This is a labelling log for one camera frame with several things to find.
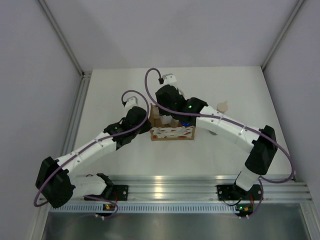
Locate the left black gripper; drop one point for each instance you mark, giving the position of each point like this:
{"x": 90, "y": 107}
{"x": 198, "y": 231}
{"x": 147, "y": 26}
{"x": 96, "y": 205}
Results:
{"x": 146, "y": 127}

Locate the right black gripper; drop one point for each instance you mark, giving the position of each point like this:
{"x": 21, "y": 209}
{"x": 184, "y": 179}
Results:
{"x": 163, "y": 113}

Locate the patterned canvas bag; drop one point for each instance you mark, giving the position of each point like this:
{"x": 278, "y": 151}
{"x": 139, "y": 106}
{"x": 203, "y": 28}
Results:
{"x": 174, "y": 131}

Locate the grey pump bottle beige top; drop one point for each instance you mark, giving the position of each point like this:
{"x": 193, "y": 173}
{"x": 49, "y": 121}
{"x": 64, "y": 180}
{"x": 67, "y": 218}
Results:
{"x": 222, "y": 107}

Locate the large white bottle grey cap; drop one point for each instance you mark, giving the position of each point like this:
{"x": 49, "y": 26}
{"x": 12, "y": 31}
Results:
{"x": 166, "y": 119}

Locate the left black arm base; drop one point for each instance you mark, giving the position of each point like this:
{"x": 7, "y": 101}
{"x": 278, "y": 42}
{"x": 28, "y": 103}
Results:
{"x": 119, "y": 193}

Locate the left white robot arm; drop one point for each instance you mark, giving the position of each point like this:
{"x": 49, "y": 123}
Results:
{"x": 58, "y": 180}

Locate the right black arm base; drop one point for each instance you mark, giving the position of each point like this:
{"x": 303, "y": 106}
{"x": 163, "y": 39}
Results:
{"x": 231, "y": 192}

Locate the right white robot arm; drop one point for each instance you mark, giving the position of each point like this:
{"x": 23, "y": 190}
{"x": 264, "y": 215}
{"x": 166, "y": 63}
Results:
{"x": 259, "y": 143}

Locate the orange bottle blue cap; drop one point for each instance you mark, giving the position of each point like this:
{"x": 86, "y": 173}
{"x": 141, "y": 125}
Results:
{"x": 186, "y": 124}

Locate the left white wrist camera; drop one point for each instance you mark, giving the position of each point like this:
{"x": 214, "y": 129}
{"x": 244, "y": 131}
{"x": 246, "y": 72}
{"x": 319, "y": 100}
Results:
{"x": 131, "y": 102}

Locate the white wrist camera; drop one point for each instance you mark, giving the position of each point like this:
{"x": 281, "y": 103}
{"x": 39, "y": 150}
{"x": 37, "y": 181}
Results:
{"x": 170, "y": 79}
{"x": 131, "y": 102}

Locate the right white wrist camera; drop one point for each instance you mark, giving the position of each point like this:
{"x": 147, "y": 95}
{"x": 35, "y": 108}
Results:
{"x": 170, "y": 79}

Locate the left aluminium frame post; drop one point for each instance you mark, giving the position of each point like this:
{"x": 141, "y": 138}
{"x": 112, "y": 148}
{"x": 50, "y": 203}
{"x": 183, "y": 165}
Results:
{"x": 60, "y": 35}

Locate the aluminium frame post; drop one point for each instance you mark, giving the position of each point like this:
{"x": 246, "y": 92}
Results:
{"x": 60, "y": 35}
{"x": 281, "y": 35}

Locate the aluminium mounting rail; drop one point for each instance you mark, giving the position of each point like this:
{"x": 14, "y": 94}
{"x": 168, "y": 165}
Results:
{"x": 202, "y": 189}

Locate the white slotted cable duct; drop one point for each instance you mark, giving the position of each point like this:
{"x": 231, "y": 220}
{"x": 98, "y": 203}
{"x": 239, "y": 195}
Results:
{"x": 176, "y": 208}

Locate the right aluminium frame post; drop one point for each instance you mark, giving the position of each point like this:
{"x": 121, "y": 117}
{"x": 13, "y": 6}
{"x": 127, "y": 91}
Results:
{"x": 281, "y": 35}

